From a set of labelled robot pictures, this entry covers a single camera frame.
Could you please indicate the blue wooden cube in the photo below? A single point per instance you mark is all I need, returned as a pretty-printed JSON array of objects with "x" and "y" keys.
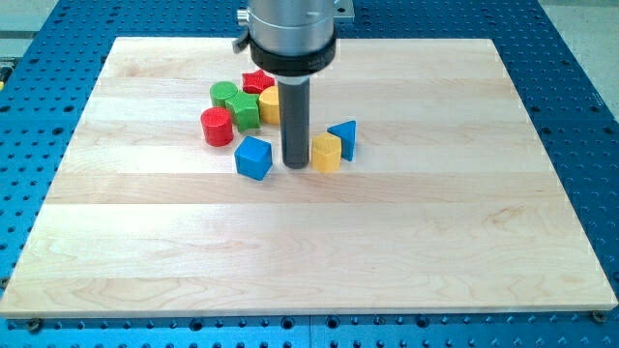
[{"x": 253, "y": 158}]

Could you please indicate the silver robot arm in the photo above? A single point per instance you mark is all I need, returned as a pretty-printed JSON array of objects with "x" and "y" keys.
[{"x": 292, "y": 37}]

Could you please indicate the red wooden star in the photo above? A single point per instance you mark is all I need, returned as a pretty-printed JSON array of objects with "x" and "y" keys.
[{"x": 256, "y": 82}]

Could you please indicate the yellow wooden hexagon block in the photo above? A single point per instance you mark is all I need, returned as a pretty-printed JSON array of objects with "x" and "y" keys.
[{"x": 326, "y": 152}]

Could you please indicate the blue wooden triangle block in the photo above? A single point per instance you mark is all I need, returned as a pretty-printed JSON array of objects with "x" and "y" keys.
[{"x": 347, "y": 133}]

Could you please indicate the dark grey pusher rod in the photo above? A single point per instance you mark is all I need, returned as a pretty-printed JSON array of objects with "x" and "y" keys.
[{"x": 294, "y": 100}]

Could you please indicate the yellow wooden cylinder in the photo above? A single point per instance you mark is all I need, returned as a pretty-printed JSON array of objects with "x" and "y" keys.
[{"x": 269, "y": 105}]

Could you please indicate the red wooden cylinder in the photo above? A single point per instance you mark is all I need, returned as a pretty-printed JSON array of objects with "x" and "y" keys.
[{"x": 216, "y": 124}]

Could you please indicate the light wooden board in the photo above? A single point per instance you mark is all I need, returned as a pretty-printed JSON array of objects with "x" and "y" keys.
[{"x": 451, "y": 203}]

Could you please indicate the green wooden cylinder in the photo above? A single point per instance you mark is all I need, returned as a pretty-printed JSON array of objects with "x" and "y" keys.
[{"x": 222, "y": 91}]

